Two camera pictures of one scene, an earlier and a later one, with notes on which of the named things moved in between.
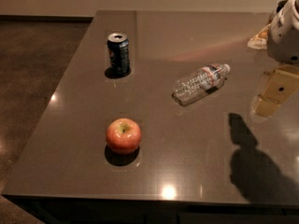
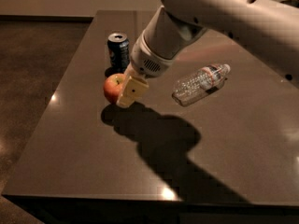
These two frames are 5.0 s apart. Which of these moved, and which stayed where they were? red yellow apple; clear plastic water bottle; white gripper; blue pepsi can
Moved: red yellow apple; white gripper
Stayed: blue pepsi can; clear plastic water bottle
